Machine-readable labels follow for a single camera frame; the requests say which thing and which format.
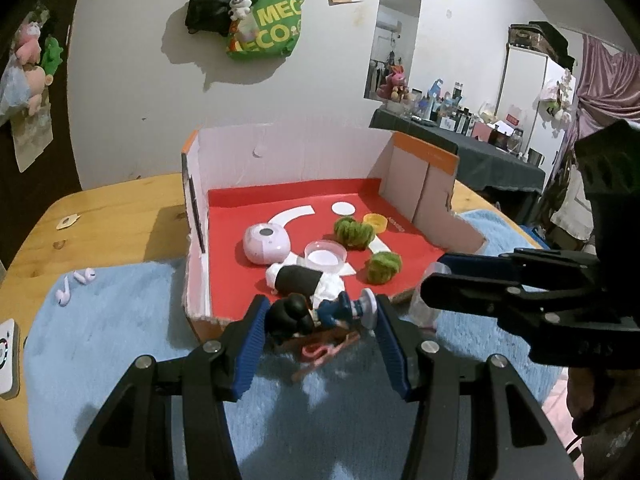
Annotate dark suitcase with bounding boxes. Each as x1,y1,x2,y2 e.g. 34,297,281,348
507,21,574,59

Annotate white artificial flowers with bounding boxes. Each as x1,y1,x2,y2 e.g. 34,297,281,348
540,67,577,122

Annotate blue fluffy mat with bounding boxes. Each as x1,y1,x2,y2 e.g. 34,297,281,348
22,210,571,480

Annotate pink plush toy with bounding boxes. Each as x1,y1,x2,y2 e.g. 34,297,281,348
10,22,44,67

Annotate blue figurine with white base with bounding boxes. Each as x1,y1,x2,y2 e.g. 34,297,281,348
263,288,384,345

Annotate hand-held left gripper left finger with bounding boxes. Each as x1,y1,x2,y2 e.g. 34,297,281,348
62,294,271,480

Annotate cardboard box with red bottom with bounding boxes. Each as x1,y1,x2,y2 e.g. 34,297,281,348
181,127,490,357

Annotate clear round dish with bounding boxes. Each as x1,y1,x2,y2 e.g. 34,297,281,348
304,241,349,274

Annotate black and white paper roll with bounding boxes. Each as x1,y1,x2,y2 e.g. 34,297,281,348
265,262,347,307

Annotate pink curtain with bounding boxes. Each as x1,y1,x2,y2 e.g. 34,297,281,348
550,35,640,202

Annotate pale pink plush doll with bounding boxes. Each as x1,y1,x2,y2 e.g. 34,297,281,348
22,65,49,117

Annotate pink round device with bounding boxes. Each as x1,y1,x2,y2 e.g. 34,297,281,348
243,222,293,265

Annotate wall mirror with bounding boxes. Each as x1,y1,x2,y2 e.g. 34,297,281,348
363,0,423,104

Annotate white refrigerator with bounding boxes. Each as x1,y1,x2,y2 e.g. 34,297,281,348
497,42,577,162

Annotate pink clip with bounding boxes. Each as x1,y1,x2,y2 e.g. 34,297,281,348
302,342,347,362

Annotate pink rabbit plush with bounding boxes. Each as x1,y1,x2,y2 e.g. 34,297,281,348
378,62,414,102

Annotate green shopping bag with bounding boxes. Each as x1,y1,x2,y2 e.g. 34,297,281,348
226,0,305,60

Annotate white flat device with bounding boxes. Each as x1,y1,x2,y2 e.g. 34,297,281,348
0,319,21,401

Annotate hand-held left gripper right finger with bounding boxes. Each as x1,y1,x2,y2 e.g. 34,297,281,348
375,294,581,480

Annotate person's right forearm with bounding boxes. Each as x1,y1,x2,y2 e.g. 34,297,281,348
567,366,640,480

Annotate green yarn scrunchie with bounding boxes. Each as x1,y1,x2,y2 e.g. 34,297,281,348
366,251,403,285
333,216,376,250

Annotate side table with dark cloth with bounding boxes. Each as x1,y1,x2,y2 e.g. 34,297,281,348
369,107,547,224

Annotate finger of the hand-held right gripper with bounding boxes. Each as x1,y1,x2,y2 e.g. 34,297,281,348
437,249,602,291
420,272,608,346

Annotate clear plastic cup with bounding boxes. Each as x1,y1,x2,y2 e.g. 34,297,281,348
409,262,452,331

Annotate green plush toy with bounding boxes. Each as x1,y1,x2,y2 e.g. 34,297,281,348
40,35,64,79

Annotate pink scissors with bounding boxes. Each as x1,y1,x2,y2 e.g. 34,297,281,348
292,332,362,384

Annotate cluster of bottles and jars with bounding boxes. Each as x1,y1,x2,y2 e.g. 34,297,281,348
410,77,527,154

